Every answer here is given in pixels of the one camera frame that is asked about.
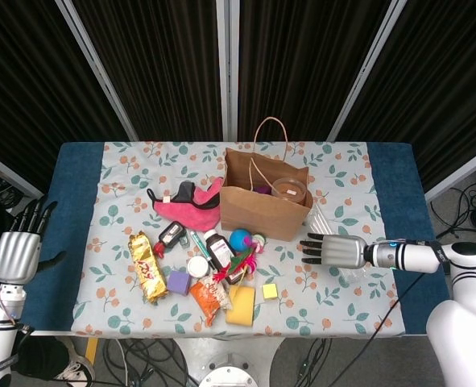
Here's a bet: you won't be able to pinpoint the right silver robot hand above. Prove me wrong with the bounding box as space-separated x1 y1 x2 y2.
300 232 370 270

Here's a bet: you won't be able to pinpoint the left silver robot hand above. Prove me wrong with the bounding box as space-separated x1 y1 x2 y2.
0 196 68 285

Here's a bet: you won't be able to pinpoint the bundle of clear straws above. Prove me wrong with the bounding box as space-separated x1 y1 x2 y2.
304 203 370 285

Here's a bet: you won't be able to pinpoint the clear jar rubber bands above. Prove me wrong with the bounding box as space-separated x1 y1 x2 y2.
271 177 308 203

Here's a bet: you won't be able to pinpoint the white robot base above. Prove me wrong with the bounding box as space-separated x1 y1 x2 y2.
172 337 286 387

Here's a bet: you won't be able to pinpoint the brown paper bag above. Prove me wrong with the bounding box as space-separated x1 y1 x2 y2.
220 116 315 242

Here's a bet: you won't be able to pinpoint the blue table cover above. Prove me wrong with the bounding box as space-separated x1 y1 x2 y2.
22 141 450 335

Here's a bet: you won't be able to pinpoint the colourful feather toy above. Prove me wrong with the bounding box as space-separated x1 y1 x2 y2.
213 237 265 285

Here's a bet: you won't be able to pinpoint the blue ball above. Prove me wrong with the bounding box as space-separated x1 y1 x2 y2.
229 228 251 252

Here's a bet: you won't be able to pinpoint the yellow sponge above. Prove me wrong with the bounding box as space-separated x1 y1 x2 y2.
225 284 256 326

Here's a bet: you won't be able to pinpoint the brown medicine bottle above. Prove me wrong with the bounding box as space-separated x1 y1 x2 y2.
203 228 246 285

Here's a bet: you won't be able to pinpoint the white black sneaker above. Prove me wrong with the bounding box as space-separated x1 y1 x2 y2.
58 350 93 381

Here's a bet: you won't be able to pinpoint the gold biscuit pack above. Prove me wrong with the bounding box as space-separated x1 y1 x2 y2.
127 231 169 304

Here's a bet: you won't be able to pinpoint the orange snack packet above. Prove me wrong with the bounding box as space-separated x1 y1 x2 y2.
188 274 233 327

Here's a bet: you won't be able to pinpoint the green white tube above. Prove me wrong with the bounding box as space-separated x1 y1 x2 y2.
188 229 217 270

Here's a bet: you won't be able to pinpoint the round clear pin tin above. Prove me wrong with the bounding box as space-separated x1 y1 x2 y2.
186 256 209 279

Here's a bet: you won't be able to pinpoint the black bottle red cap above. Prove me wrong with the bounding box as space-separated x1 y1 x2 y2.
152 220 186 259

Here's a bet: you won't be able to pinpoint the floral tablecloth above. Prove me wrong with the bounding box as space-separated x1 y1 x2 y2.
71 140 406 338

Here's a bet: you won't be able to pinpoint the pink towel black trim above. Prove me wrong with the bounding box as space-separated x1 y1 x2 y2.
147 177 226 233

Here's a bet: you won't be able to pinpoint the purple foam cube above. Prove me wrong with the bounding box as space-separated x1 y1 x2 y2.
166 269 193 296

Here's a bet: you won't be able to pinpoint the black pleated partition panel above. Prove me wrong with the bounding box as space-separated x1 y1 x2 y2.
58 0 233 142
0 0 136 205
329 0 476 202
227 0 408 142

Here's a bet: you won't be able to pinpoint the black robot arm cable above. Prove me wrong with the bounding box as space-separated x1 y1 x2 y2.
329 273 426 387

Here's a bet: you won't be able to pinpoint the cables under table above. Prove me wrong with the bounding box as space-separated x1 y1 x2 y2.
102 338 190 387
293 338 334 387

